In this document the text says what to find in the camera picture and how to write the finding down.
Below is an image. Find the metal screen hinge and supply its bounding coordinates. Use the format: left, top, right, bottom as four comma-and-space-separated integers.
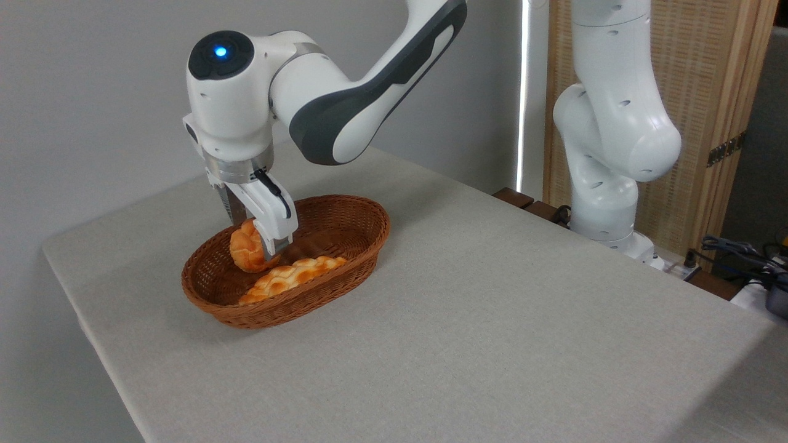
707, 132, 747, 168

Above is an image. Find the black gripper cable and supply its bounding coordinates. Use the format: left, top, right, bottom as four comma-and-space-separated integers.
254, 170, 292, 220

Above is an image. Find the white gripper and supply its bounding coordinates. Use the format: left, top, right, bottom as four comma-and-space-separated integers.
208, 172, 300, 259

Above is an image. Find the grey tablecloth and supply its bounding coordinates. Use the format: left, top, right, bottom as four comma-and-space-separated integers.
42, 138, 788, 443

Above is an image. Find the wooden rattan folding screen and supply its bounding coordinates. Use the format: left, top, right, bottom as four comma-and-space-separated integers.
543, 0, 779, 271

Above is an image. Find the round orange bread roll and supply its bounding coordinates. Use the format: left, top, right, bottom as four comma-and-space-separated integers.
230, 218, 281, 273

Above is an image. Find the long braided bread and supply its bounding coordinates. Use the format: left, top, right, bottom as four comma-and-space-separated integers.
239, 257, 348, 306

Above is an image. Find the brown wicker basket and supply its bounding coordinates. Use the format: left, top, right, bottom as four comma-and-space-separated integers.
181, 195, 392, 329

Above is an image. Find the dark brown wooden block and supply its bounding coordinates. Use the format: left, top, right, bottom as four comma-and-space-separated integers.
525, 201, 570, 226
492, 188, 535, 210

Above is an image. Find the bundle of black blue cables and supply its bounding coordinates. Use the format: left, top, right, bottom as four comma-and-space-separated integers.
686, 236, 788, 285

